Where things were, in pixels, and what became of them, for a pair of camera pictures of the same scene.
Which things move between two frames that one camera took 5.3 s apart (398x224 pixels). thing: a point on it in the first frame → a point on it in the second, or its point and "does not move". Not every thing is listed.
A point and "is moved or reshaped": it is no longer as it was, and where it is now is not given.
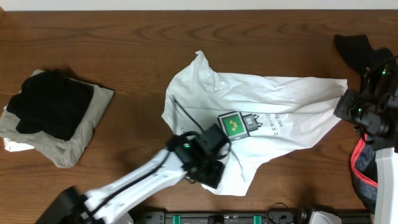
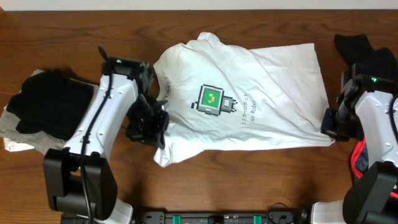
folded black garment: (50, 101) does not move
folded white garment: (12, 146) does not move
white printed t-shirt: (264, 117) is moved or reshaped
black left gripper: (210, 175) → (149, 122)
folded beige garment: (62, 152) does not move
